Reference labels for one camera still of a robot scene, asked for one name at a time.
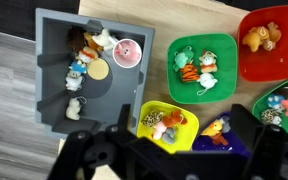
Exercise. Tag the large green bowl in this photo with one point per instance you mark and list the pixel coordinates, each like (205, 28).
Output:
(224, 47)

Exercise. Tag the blue white plush in tub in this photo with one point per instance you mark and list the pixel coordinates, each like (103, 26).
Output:
(78, 66)

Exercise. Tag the red white plush in tub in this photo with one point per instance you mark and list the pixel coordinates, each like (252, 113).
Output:
(87, 54)

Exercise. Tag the cream plush in tub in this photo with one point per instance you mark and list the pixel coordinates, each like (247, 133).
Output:
(105, 40)

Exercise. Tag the orange red plush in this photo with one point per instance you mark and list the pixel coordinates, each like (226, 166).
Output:
(174, 118)

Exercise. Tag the white sheep plush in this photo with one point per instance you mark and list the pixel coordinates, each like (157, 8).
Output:
(207, 81)

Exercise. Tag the white orange cow plush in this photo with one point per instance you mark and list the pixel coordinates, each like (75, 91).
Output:
(208, 62)

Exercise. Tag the tan deer plush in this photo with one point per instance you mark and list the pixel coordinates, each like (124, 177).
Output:
(274, 36)

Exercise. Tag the green frog plush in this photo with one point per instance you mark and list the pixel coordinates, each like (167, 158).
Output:
(185, 56)

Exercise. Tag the leopard spotted plush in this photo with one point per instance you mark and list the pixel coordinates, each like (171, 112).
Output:
(271, 116)

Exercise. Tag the red bowl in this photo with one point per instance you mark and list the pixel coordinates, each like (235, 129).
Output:
(262, 65)

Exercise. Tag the grey plastic tub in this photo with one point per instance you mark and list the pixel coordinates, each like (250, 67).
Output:
(104, 97)

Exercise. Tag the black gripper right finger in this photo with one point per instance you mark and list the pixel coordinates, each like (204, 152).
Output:
(245, 125)

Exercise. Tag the leopard plush in yellow bowl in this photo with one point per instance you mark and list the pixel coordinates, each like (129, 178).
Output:
(152, 118)

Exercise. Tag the yellow round disc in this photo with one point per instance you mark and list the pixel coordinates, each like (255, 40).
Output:
(98, 69)

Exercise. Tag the grey plush in yellow bowl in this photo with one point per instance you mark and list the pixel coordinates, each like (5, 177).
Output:
(169, 136)

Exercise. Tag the pink pig round plush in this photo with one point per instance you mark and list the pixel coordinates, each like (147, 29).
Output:
(127, 53)

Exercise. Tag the orange tiger plush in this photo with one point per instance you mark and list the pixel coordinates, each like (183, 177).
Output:
(189, 73)

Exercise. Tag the yellow duck plush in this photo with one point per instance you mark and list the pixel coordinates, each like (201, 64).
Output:
(214, 132)

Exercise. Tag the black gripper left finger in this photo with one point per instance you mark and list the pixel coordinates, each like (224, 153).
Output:
(124, 116)

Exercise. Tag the white bear plush in tub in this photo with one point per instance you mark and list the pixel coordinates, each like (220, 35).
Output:
(74, 80)

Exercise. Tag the brown plush in tub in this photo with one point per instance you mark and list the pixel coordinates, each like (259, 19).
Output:
(75, 38)

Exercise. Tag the orange dog plush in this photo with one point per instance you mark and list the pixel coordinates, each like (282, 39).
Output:
(255, 37)

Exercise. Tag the purple bowl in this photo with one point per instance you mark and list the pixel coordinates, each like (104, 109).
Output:
(204, 143)

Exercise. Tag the pink plush in yellow bowl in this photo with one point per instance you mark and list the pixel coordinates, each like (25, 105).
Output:
(159, 129)

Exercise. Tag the yellow bowl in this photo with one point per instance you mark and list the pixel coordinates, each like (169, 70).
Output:
(185, 134)

